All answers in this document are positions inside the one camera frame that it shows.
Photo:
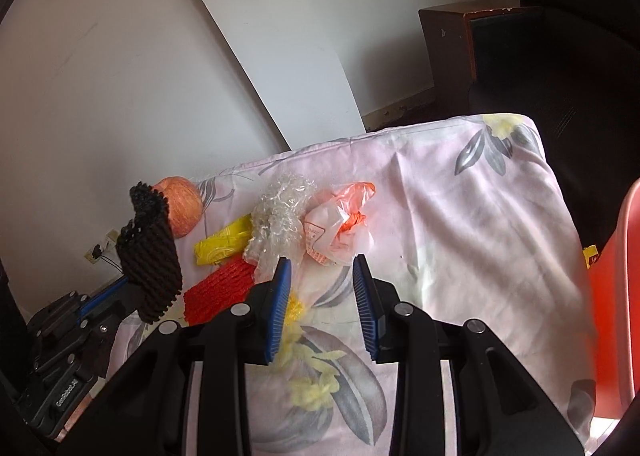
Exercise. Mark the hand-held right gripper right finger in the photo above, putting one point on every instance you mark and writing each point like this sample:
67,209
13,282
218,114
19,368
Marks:
365,306

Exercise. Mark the wall socket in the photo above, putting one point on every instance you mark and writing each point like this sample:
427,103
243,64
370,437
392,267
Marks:
97,252

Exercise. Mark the white board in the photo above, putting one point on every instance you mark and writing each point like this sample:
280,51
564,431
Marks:
280,36

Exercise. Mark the clear bubble wrap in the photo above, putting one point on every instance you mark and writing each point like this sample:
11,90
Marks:
280,221

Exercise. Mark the orange translucent plastic bag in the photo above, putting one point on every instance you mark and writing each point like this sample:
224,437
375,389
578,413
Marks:
340,226

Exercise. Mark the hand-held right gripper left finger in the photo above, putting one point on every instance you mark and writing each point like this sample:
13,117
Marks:
277,311

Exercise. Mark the yellow plastic bag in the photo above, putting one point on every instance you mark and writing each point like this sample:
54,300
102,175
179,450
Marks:
220,243

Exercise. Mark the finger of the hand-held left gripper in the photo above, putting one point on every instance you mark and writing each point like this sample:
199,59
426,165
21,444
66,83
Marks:
122,307
105,292

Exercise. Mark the red apple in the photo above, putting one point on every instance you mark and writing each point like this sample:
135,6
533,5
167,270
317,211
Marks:
184,208

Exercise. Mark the floral pink tablecloth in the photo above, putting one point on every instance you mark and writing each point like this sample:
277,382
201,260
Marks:
450,236

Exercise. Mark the pink plastic bucket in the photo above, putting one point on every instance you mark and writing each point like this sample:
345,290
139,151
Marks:
617,311

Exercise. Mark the black armchair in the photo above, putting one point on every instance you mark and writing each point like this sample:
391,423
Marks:
575,61

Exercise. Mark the black foam net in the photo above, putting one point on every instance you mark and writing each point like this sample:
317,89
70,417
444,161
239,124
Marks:
150,261

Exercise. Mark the brown wooden cabinet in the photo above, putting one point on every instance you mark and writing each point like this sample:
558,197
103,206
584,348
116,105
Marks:
445,56

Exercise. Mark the red foam net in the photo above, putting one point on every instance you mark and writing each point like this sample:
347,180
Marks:
215,296

